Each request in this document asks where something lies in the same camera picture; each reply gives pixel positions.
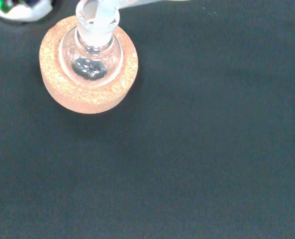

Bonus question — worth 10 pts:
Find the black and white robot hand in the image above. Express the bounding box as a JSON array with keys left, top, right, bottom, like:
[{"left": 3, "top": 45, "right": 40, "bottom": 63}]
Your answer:
[{"left": 0, "top": 0, "right": 54, "bottom": 24}]

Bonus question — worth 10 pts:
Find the small glass round-bottom flask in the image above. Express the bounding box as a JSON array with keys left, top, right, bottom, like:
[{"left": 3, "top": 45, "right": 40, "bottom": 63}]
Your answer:
[{"left": 58, "top": 0, "right": 124, "bottom": 87}]

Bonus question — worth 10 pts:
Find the black cloth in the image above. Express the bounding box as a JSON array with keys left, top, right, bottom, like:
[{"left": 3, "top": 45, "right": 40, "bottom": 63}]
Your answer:
[{"left": 0, "top": 0, "right": 295, "bottom": 239}]

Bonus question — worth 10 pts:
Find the cork ring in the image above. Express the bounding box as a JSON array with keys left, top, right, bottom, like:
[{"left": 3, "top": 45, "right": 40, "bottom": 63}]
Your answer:
[{"left": 39, "top": 15, "right": 139, "bottom": 115}]

